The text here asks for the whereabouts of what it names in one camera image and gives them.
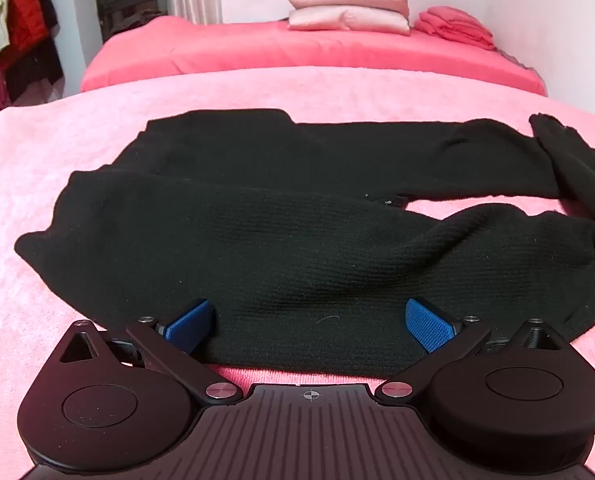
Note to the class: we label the black pants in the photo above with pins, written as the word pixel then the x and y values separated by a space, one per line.
pixel 277 240

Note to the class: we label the pink fleece blanket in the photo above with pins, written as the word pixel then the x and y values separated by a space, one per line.
pixel 27 185

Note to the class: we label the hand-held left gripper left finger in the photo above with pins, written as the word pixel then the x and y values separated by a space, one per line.
pixel 190 326

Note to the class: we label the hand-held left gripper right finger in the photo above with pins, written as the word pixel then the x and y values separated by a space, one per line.
pixel 427 329

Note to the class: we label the black hanging garment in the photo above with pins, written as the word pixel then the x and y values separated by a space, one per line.
pixel 47 55

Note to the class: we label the red hanging jacket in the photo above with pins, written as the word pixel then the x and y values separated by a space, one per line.
pixel 25 15

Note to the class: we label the bed with red sheet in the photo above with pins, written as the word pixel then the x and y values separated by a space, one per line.
pixel 277 50

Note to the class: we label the folded red blanket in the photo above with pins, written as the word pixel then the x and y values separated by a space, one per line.
pixel 455 27

